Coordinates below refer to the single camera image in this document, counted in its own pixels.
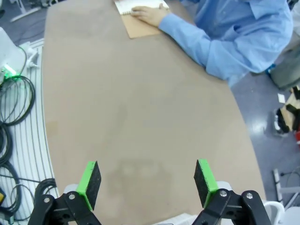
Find grey plastic stool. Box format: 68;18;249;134
269;44;300;91

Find person's left forearm blue sleeve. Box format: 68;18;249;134
157;12;235;82

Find white desk with metal legs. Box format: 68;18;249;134
9;0;47;23

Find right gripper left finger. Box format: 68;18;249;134
28;161;103;225

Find white power plug block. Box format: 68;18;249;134
19;41;40;69

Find seated person in blue shirt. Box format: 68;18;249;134
180;0;294;88

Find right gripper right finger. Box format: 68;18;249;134
193;158;274;225

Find white cylindrical trash bin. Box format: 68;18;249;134
262;200;285;225

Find black cable bundle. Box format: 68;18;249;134
0;121;58;222

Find black cable coil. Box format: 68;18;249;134
0;75;37;128

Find black stand with wood board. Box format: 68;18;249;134
272;85;300;135

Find white power strip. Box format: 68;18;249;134
271;168;285;203

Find person's left hand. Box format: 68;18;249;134
131;2;170;27

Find brown spiral notebook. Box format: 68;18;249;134
114;0;170;39

